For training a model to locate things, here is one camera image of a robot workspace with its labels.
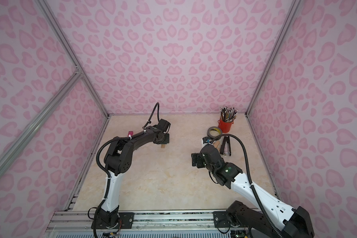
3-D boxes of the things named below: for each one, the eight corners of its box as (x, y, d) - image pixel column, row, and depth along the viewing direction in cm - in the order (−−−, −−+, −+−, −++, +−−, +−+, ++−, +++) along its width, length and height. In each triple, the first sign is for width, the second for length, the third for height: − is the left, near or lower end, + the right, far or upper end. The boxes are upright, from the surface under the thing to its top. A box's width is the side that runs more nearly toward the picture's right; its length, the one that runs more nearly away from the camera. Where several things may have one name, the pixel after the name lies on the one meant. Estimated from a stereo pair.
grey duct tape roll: (205, 134, 110) (205, 132, 108) (212, 126, 115) (213, 124, 113) (217, 142, 105) (218, 140, 104) (225, 133, 110) (225, 131, 108)
